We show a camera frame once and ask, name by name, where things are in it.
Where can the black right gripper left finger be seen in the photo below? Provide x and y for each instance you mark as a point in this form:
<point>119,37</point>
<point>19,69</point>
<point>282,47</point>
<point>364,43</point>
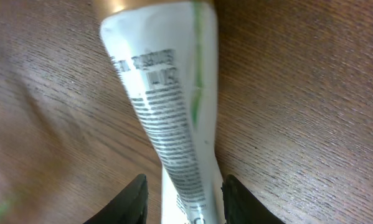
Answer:
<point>130,206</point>

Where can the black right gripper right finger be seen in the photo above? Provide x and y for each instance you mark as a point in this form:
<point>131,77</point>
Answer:
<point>242,207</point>

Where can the white tube with beige cap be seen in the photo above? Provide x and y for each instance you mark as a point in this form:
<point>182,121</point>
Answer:
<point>165,53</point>

